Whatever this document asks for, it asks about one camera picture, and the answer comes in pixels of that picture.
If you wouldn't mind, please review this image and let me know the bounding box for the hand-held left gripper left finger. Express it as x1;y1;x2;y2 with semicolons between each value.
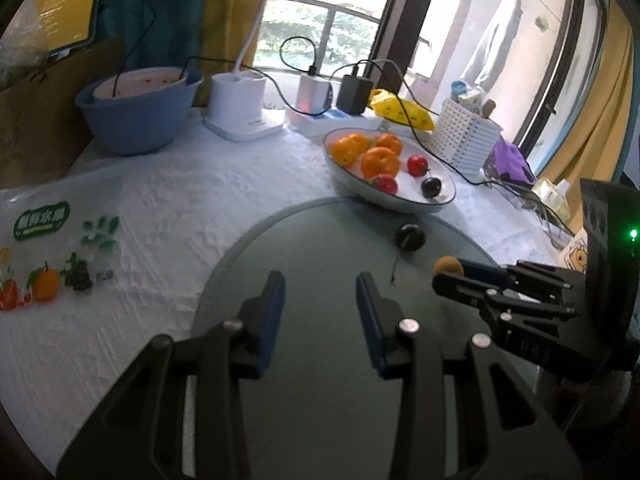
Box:
56;270;287;480

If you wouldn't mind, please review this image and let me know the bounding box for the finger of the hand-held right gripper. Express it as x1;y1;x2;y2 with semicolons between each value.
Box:
432;272;577;332
457;259;574;292

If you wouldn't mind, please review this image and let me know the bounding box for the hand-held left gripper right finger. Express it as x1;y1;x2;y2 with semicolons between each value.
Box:
355;272;583;480

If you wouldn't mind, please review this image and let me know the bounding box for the yellow-brown round fruit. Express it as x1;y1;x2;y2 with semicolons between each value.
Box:
432;256;464;276

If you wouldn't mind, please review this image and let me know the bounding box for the dark cherry with stem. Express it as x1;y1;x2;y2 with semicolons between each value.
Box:
391;223;427;282

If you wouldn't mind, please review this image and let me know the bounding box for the white plate with dark rim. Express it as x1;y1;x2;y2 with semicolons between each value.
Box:
322;127;457;213

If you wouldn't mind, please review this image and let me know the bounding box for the red strawberry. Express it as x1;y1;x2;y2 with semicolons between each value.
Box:
369;174;399;195

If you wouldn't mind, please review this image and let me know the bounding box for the large orange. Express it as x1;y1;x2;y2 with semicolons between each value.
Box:
360;147;401;179

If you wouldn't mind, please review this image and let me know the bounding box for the printed paper box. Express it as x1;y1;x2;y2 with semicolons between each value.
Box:
557;232;590;273

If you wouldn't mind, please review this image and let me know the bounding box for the grey round placemat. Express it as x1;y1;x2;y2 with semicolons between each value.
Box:
191;195;543;480

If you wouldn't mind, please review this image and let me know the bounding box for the pale yellow tissue pack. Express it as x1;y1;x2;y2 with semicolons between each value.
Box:
532;177;573;221

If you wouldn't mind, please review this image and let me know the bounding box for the purple cloth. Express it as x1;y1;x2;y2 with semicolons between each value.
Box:
487;139;536;183

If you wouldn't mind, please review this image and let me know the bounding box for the white perforated basket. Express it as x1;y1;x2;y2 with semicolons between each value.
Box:
429;99;503;176

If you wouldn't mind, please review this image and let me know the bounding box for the white textured tablecloth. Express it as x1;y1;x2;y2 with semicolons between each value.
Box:
0;105;581;476

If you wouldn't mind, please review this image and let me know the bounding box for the yellow curtain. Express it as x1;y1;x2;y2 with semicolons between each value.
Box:
202;0;281;73
545;25;640;196

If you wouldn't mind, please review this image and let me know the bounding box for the yellow printed packet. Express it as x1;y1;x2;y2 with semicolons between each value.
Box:
370;89;435;131

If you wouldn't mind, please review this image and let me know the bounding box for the white power strip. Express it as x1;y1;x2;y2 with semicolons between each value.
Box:
287;107;381;137

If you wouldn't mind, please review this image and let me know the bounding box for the black charger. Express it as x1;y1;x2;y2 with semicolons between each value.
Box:
336;75;375;115

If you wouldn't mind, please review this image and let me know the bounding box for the white desk lamp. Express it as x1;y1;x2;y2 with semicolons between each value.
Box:
202;0;286;142

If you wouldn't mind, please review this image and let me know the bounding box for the hanging grey garment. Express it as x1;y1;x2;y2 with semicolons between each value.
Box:
460;0;523;91

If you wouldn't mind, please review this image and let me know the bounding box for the white charger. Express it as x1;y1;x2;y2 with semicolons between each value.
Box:
297;74;333;116

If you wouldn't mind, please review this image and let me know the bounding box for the printed fruit plastic bag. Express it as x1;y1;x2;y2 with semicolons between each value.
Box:
0;170;126;313

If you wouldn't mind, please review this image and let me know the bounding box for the blue plastic bowl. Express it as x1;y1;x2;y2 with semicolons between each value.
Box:
75;66;205;156

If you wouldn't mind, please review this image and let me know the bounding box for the black balcony railing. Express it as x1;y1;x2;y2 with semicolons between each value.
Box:
257;0;431;72

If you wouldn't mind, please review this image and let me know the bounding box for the cardboard box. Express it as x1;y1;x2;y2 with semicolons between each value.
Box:
0;35;126;191

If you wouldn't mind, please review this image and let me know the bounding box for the teal curtain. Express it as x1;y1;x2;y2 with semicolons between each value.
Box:
100;0;211;76

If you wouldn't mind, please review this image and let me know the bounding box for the clear plastic bag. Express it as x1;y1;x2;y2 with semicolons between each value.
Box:
0;10;56;92

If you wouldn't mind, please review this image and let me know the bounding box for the black tablet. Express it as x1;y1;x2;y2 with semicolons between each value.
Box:
35;0;106;58

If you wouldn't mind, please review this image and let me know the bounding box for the long black cable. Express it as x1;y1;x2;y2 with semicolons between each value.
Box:
327;59;576;236

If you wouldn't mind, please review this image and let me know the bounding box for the dark window frame post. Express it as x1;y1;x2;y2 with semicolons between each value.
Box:
370;0;446;81

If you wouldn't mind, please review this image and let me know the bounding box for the black charger cable loop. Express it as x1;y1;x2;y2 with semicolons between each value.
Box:
279;36;321;111

